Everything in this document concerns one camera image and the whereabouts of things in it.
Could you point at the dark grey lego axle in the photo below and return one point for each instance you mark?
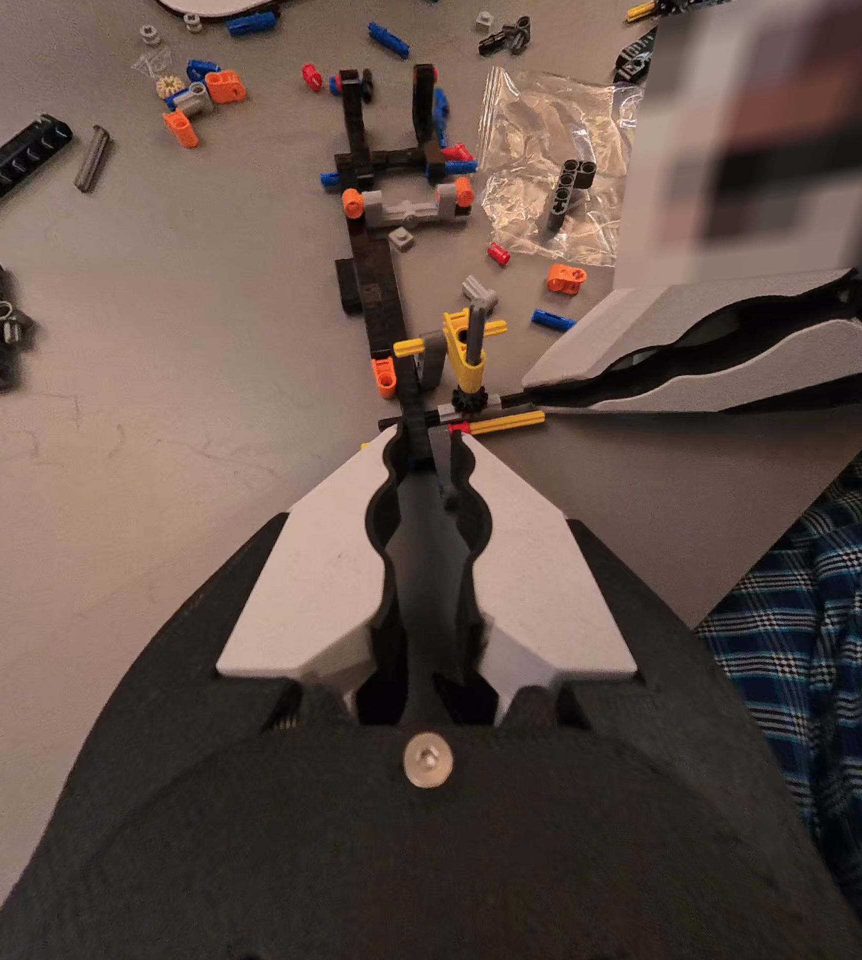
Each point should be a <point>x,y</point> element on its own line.
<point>92,159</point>

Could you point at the long black lego beam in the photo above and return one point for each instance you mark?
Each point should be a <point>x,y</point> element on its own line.
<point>11,176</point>

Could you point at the clear plastic bag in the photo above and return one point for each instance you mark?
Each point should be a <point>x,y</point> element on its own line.
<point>528,135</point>

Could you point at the black lego chassis frame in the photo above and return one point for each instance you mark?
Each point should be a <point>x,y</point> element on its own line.
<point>382,300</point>

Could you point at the blue plaid shirt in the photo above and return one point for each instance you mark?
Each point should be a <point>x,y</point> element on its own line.
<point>850,675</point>

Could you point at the yellow lego steering assembly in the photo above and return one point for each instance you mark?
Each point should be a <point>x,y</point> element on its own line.
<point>468,367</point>

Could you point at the short dark grey lego beam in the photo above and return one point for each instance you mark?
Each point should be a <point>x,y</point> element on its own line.
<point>566,199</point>

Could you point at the yellow lego piece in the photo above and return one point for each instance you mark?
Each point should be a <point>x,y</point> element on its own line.
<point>640,10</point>

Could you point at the orange lego connector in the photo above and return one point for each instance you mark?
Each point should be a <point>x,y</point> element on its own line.
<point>182,129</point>
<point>566,279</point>
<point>227,86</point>

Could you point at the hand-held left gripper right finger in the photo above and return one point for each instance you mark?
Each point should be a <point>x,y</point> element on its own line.
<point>551,592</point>

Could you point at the grey lego pin connector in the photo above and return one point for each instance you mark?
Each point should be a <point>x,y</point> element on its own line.
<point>195,99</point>
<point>478,289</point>

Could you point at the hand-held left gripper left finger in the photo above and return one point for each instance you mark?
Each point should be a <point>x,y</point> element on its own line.
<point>311,585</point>

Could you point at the white stand base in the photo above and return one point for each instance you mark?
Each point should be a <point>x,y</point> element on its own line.
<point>210,4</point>

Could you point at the clear lego piece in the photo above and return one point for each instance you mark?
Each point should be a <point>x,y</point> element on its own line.
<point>152,61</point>

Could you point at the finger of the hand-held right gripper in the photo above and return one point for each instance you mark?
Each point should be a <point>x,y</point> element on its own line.
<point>775,367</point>
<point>610,337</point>

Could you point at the tan lego gear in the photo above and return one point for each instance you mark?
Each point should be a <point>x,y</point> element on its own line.
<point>168,86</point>

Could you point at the red lego pin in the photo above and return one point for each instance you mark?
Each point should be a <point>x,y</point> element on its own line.
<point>311,77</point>
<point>499,253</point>

